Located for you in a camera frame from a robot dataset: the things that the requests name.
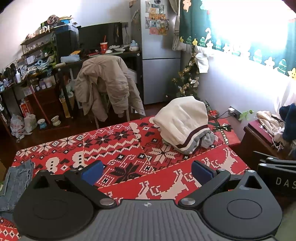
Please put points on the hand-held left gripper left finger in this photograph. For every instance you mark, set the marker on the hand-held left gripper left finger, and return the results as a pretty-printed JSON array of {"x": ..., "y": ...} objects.
[{"x": 92, "y": 172}]

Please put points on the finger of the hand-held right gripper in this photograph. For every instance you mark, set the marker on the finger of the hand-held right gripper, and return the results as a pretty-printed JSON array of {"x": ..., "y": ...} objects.
[
  {"x": 263, "y": 155},
  {"x": 284, "y": 162}
]

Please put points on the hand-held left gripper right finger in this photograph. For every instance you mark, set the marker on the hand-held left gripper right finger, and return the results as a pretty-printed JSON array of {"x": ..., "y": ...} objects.
[{"x": 201, "y": 172}]

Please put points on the cream knit vest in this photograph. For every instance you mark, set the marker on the cream knit vest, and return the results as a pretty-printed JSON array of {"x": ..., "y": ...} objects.
[{"x": 182, "y": 118}]

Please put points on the cream clothes pile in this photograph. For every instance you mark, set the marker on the cream clothes pile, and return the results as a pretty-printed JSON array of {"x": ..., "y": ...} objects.
[{"x": 268, "y": 120}]

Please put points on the dark wooden nightstand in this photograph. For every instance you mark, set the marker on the dark wooden nightstand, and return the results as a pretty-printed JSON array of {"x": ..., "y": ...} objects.
[{"x": 252, "y": 139}]

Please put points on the grey garment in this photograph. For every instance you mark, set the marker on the grey garment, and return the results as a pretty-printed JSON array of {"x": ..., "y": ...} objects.
[{"x": 208, "y": 140}]

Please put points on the red gift box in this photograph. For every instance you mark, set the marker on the red gift box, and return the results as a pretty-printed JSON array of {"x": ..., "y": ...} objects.
[{"x": 231, "y": 136}]

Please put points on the dark blue fuzzy cloth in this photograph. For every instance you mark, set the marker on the dark blue fuzzy cloth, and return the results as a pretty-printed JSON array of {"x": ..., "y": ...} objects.
[{"x": 289, "y": 120}]

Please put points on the red patterned blanket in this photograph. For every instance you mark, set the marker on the red patterned blanket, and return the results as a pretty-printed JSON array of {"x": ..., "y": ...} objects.
[{"x": 129, "y": 148}]

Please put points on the green plant leaves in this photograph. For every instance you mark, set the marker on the green plant leaves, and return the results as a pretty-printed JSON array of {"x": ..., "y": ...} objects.
[{"x": 245, "y": 114}]

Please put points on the small ceramic pot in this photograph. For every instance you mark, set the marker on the small ceramic pot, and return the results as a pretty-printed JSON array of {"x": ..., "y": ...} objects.
[
  {"x": 55, "y": 121},
  {"x": 41, "y": 124}
]

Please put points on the dark chair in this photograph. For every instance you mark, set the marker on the dark chair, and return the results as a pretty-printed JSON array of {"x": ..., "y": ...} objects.
[{"x": 127, "y": 115}]

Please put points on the blue jeans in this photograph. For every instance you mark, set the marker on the blue jeans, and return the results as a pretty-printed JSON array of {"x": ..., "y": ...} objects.
[{"x": 16, "y": 185}]

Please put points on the white plastic bag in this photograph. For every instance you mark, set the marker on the white plastic bag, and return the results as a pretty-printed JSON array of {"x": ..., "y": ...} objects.
[
  {"x": 30, "y": 121},
  {"x": 17, "y": 125}
]

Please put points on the dark wooden cabinet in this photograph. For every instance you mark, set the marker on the dark wooden cabinet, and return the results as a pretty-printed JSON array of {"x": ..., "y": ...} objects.
[{"x": 46, "y": 99}]

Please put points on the small Christmas tree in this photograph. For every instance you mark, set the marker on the small Christmas tree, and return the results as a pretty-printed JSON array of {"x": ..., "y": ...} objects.
[{"x": 185, "y": 81}]

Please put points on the beige jacket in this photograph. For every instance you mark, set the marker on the beige jacket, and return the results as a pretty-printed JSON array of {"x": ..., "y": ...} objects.
[{"x": 108, "y": 78}]

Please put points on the silver refrigerator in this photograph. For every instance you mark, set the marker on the silver refrigerator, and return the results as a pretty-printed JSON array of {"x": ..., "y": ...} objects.
[{"x": 159, "y": 76}]

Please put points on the white tied curtain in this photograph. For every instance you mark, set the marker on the white tied curtain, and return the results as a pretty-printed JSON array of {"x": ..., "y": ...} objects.
[{"x": 203, "y": 62}]

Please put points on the light blue pouch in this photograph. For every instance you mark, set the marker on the light blue pouch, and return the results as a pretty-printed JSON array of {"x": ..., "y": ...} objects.
[{"x": 69, "y": 59}]

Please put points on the white lotion bottle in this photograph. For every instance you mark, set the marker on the white lotion bottle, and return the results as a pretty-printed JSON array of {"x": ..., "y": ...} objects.
[{"x": 17, "y": 77}]

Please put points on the red cup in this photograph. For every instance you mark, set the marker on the red cup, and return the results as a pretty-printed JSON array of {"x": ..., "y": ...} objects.
[{"x": 103, "y": 48}]

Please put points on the black desk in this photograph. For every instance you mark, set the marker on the black desk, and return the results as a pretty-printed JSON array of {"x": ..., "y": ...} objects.
[{"x": 133, "y": 53}]

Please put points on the black computer tower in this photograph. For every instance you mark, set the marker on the black computer tower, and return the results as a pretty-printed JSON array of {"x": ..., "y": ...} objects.
[{"x": 66, "y": 44}]

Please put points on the beige curtain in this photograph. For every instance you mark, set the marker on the beige curtain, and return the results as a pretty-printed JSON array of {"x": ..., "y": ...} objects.
[{"x": 177, "y": 41}]

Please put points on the blue and white figurine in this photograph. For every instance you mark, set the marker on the blue and white figurine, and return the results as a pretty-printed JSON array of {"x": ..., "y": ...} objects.
[{"x": 134, "y": 45}]

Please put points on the black monitor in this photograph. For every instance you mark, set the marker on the black monitor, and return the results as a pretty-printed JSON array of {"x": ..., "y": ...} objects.
[{"x": 97, "y": 37}]

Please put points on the green Christmas curtain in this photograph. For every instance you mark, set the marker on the green Christmas curtain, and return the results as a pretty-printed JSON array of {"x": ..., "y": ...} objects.
[{"x": 194, "y": 23}]

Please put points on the group of fridge magnets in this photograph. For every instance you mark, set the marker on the group of fridge magnets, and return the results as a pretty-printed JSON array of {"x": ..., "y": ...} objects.
[{"x": 157, "y": 16}]

